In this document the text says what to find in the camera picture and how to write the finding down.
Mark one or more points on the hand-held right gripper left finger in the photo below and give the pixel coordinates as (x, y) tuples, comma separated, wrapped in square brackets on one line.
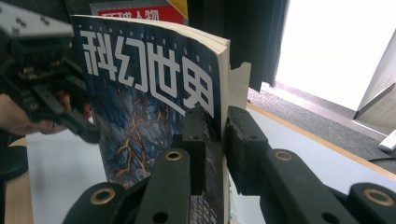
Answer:
[(196, 146)]

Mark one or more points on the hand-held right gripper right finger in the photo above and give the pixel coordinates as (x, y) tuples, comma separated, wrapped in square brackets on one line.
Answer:
[(246, 149)]

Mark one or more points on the beige expandable book rack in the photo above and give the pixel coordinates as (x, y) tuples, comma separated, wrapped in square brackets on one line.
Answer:
[(239, 87)]

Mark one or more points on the dark blue magazine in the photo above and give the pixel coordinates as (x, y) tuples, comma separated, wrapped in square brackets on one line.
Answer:
[(140, 99)]

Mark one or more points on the portrait magazine with red band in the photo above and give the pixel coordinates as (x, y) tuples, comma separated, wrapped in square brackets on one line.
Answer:
[(137, 12)]

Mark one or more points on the light grey table mat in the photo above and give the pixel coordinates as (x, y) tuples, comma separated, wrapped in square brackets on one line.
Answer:
[(62, 168)]

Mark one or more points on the wooden table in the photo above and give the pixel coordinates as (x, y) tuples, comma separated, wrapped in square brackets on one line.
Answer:
[(18, 202)]

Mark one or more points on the black curtain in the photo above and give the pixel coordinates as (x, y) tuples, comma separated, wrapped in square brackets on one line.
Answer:
[(243, 37)]

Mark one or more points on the beige partition panel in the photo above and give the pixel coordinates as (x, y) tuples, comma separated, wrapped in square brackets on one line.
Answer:
[(379, 93)]

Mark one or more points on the white desk frame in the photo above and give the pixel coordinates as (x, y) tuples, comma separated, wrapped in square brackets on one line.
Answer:
[(389, 141)]

